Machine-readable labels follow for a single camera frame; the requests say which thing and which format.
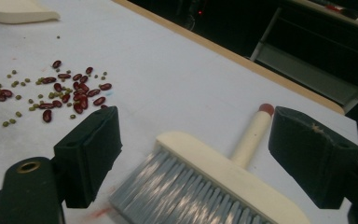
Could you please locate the red and green beans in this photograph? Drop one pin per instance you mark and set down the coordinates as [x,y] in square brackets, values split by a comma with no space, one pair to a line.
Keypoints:
[62,90]

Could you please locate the cream hand brush grey bristles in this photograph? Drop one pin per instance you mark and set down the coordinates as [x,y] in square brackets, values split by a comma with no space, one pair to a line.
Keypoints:
[230,180]

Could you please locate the grey metal shelf frame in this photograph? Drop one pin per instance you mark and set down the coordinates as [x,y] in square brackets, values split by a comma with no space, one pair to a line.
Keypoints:
[310,62]

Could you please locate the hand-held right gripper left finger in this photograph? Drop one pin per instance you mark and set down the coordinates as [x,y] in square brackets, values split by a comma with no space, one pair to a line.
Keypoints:
[90,152]

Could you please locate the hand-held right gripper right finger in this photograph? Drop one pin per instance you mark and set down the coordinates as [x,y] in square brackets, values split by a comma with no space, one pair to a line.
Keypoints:
[310,155]

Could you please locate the cream plastic dustpan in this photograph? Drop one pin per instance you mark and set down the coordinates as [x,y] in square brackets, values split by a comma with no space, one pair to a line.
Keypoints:
[18,11]

